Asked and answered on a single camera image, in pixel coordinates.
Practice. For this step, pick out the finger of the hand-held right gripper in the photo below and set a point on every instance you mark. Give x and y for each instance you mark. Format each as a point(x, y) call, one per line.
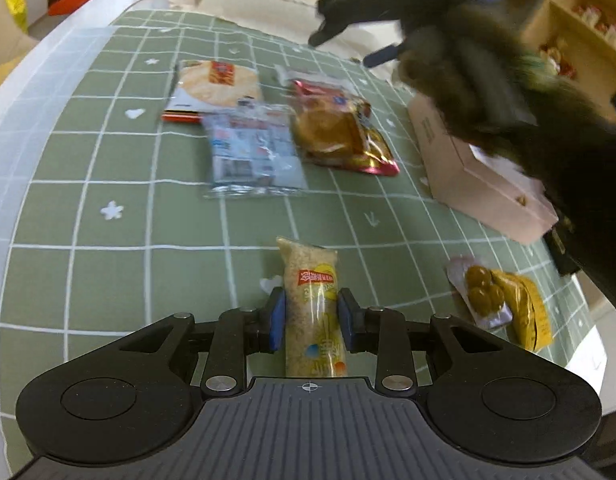
point(358, 5)
point(385, 56)

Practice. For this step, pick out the red gold snack packet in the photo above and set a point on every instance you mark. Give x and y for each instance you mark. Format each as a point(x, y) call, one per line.
point(328, 130)

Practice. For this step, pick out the pink cardboard box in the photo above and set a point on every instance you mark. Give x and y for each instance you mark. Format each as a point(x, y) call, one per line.
point(487, 195)

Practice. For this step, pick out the puffed grain bar packet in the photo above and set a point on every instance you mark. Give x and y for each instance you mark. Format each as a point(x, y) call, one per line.
point(313, 280)

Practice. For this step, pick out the yellow plastic bag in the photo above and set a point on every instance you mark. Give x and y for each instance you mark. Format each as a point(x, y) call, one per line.
point(17, 7)

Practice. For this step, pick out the yellow snack packet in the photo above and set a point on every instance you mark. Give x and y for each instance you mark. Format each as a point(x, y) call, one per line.
point(530, 315)

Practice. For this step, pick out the pale olive snack packet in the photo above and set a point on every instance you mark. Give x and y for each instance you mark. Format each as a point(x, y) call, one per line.
point(480, 290)

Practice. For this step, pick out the red flat object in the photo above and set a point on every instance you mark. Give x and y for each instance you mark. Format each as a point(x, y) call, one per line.
point(75, 2)

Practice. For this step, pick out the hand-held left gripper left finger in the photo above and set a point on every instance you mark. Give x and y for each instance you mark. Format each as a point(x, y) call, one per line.
point(277, 320)

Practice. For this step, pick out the person's right hand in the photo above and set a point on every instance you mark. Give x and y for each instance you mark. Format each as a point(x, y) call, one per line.
point(467, 75)

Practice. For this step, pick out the brown cardboard box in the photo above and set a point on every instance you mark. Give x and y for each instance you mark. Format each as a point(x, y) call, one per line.
point(8, 40)

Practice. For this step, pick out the white rice cracker packet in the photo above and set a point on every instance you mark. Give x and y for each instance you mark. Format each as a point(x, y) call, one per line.
point(208, 85)

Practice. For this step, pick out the black snack bag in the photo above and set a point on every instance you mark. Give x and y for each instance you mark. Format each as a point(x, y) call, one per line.
point(557, 250)

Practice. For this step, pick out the clear blue white snack packet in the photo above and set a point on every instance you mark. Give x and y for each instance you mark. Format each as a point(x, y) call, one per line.
point(253, 150)

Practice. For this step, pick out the green checked tablecloth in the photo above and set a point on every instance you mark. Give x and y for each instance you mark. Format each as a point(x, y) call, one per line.
point(138, 210)

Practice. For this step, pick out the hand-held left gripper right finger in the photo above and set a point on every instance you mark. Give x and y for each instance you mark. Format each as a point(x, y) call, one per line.
point(347, 320)

